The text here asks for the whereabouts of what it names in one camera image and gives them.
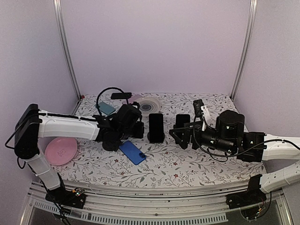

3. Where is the left aluminium frame post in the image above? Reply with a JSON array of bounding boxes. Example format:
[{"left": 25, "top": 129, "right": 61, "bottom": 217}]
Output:
[{"left": 53, "top": 0, "right": 82, "bottom": 100}]

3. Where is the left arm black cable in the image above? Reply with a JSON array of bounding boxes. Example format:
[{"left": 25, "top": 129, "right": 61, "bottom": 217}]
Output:
[{"left": 95, "top": 87, "right": 129, "bottom": 117}]

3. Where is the pink phone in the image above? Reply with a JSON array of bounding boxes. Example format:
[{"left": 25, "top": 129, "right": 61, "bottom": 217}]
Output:
[{"left": 122, "top": 94, "right": 142, "bottom": 105}]

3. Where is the floral table mat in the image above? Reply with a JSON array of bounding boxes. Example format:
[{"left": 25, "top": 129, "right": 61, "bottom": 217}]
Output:
[{"left": 54, "top": 93, "right": 266, "bottom": 188}]

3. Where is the front aluminium rail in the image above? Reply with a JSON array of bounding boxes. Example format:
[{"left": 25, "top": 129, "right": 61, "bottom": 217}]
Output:
[{"left": 20, "top": 180, "right": 295, "bottom": 225}]

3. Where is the right aluminium frame post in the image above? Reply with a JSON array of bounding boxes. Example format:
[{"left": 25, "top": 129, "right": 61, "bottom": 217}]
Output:
[{"left": 230, "top": 0, "right": 258, "bottom": 102}]

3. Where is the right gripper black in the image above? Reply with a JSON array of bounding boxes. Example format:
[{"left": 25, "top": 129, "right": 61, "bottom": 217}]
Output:
[{"left": 170, "top": 120, "right": 236, "bottom": 154}]

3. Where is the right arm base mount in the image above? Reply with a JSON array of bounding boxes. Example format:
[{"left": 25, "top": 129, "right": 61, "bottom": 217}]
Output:
[{"left": 226, "top": 174, "right": 267, "bottom": 209}]

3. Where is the blue phone face down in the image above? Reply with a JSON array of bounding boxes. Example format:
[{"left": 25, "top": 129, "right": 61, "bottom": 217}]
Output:
[{"left": 119, "top": 141, "right": 146, "bottom": 165}]

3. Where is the aluminium frame post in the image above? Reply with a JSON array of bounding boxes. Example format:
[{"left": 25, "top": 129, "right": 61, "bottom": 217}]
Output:
[
  {"left": 230, "top": 0, "right": 258, "bottom": 102},
  {"left": 53, "top": 0, "right": 82, "bottom": 100}
]

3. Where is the black round folding stand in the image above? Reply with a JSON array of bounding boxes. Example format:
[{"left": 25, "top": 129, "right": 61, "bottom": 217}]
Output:
[{"left": 102, "top": 140, "right": 122, "bottom": 152}]

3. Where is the teal phone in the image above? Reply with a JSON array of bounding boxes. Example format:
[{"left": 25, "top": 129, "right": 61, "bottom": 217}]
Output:
[{"left": 96, "top": 102, "right": 116, "bottom": 116}]

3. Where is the pink round object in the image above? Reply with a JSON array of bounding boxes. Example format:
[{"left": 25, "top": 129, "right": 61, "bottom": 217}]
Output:
[{"left": 45, "top": 137, "right": 77, "bottom": 166}]

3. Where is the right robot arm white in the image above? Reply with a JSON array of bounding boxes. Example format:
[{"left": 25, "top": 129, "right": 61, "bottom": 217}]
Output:
[{"left": 169, "top": 110, "right": 300, "bottom": 204}]

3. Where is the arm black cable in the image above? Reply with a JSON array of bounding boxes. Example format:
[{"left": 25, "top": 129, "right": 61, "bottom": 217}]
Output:
[
  {"left": 95, "top": 87, "right": 129, "bottom": 117},
  {"left": 192, "top": 117, "right": 300, "bottom": 163}
]

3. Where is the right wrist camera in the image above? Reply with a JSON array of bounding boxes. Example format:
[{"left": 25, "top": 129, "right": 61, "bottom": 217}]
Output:
[{"left": 193, "top": 99, "right": 211, "bottom": 131}]

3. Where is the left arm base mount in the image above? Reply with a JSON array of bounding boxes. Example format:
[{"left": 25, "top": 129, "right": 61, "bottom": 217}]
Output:
[{"left": 45, "top": 181, "right": 87, "bottom": 209}]

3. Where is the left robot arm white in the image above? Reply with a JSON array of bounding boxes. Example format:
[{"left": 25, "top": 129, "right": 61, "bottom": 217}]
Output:
[{"left": 5, "top": 104, "right": 144, "bottom": 203}]

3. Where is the white round dish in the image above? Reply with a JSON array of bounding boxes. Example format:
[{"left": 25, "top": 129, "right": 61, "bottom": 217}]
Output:
[{"left": 136, "top": 97, "right": 161, "bottom": 114}]

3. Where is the small black phone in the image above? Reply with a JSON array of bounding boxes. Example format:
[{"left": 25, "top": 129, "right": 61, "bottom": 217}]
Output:
[{"left": 175, "top": 114, "right": 190, "bottom": 128}]

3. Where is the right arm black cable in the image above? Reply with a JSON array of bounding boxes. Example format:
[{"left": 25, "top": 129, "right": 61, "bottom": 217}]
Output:
[{"left": 192, "top": 117, "right": 300, "bottom": 163}]

